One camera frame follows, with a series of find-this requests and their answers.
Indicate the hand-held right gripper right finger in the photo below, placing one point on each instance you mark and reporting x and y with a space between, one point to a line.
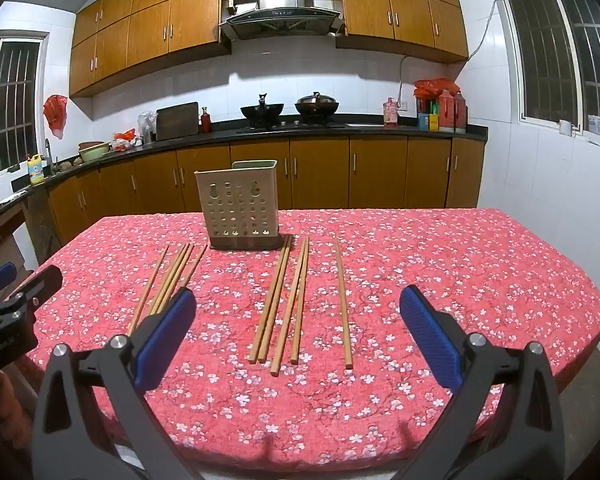
430 335

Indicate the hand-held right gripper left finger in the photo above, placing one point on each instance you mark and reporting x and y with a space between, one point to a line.
165 340

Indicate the wooden chopstick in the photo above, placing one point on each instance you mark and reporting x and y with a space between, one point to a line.
195 262
290 305
301 300
276 300
178 276
150 287
172 275
270 297

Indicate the beige perforated utensil holder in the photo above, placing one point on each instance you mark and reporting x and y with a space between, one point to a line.
237 210

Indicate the red floral tablecloth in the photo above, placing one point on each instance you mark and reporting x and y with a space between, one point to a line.
430 285

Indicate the yellow detergent bottle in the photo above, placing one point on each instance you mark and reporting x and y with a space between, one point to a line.
36 169

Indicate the metal faucet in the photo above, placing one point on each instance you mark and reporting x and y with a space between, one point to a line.
48 152

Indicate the green basin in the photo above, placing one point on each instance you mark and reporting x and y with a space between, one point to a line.
94 151

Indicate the red and white bag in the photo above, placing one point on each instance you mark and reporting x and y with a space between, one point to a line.
125 137

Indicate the red hanging plastic bag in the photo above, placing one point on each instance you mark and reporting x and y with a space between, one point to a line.
55 112

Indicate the clear plastic bag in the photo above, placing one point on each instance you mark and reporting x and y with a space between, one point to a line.
147 125

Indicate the wooden base cabinets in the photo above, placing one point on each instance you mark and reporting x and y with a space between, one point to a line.
330 175

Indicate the dark cutting board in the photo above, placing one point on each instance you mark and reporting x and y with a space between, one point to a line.
177 121

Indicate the black kitchen countertop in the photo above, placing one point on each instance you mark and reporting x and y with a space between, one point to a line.
220 133

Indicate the yellow box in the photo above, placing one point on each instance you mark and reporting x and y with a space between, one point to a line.
433 121

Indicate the blue box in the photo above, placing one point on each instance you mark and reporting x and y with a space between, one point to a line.
423 120

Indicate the red bottle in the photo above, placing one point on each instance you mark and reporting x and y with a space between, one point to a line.
206 121

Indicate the pink bottle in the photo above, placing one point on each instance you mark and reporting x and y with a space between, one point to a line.
391 114

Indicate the white cup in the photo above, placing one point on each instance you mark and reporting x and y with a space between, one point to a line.
564 126

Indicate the black gas stove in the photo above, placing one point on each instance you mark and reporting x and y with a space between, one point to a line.
290 124

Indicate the black wok with lid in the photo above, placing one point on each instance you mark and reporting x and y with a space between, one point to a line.
316 105

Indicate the white plastic container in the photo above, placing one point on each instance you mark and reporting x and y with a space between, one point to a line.
596 124

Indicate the large window with bars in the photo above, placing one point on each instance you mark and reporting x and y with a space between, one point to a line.
560 45

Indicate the steel range hood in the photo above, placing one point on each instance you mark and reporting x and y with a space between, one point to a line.
280 5

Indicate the wooden wall cabinets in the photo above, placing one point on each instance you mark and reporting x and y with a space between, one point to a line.
150 25

